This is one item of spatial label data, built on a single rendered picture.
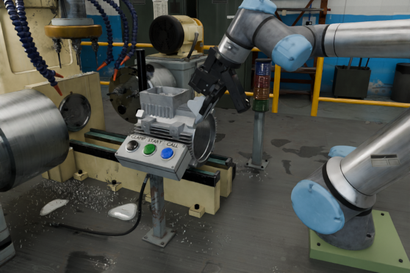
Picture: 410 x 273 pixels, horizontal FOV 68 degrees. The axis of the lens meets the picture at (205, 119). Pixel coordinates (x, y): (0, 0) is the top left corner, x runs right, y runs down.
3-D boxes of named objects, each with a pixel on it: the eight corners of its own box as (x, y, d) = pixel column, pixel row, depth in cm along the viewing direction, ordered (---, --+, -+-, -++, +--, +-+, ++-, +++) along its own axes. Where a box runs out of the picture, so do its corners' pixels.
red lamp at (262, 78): (251, 86, 109) (252, 74, 108) (256, 83, 114) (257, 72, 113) (267, 88, 107) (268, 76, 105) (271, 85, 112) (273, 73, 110)
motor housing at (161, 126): (135, 164, 96) (130, 106, 89) (168, 142, 112) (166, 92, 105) (190, 178, 87) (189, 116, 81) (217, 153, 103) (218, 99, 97)
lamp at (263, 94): (251, 99, 111) (251, 86, 109) (255, 95, 116) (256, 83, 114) (266, 100, 108) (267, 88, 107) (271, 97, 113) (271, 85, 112)
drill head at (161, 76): (97, 125, 130) (89, 67, 122) (152, 102, 165) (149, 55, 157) (144, 135, 120) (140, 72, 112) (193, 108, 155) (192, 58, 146)
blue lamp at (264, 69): (252, 74, 108) (252, 61, 106) (257, 72, 113) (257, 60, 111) (268, 76, 105) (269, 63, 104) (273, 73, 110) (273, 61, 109)
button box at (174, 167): (121, 166, 77) (112, 154, 73) (136, 145, 81) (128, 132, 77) (180, 182, 69) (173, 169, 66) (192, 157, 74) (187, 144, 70)
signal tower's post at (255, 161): (244, 166, 119) (249, 60, 106) (250, 158, 126) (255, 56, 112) (263, 170, 116) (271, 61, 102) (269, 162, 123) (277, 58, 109)
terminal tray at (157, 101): (140, 114, 94) (138, 92, 92) (160, 105, 103) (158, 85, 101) (172, 120, 89) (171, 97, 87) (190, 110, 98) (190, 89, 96)
